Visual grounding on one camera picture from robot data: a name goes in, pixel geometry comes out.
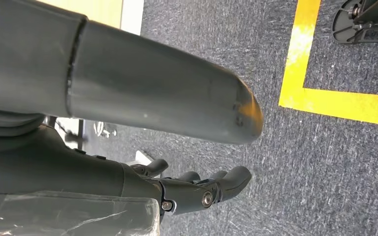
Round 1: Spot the metal floor socket plate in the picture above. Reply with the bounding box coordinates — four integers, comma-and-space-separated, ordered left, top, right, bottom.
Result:
133, 149, 156, 167

